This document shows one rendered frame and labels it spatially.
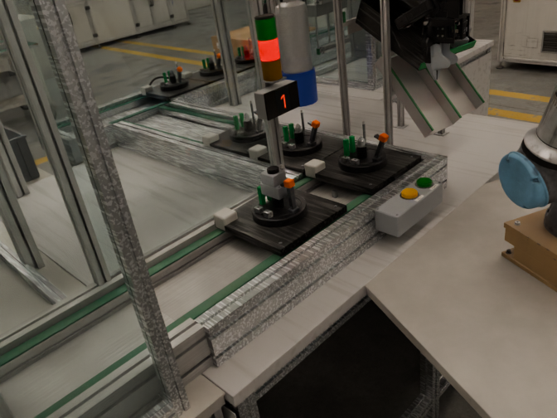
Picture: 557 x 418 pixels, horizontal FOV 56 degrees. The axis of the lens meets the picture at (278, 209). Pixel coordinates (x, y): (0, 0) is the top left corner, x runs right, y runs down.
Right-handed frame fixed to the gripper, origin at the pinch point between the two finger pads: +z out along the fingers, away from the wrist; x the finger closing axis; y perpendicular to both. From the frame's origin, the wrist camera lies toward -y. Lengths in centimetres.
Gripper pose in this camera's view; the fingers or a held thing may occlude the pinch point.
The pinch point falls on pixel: (433, 74)
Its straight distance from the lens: 138.8
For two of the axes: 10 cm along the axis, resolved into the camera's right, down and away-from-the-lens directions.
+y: 7.1, 2.6, -6.6
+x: 7.0, -4.3, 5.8
